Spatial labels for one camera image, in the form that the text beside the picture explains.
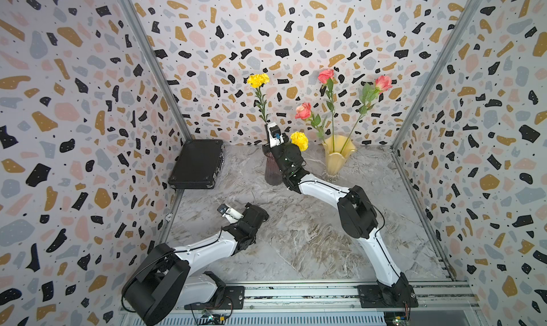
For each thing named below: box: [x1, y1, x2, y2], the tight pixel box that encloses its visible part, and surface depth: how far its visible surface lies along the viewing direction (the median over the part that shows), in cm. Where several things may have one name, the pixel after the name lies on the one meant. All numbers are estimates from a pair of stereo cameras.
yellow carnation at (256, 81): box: [247, 73, 270, 124], surface depth 69 cm
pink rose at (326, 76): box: [317, 68, 336, 153], surface depth 91 cm
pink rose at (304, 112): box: [294, 102, 328, 144], surface depth 85 cm
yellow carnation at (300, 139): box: [289, 130, 310, 152], surface depth 80 cm
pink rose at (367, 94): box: [339, 75, 394, 154], surface depth 89 cm
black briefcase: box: [168, 138, 225, 190], surface depth 108 cm
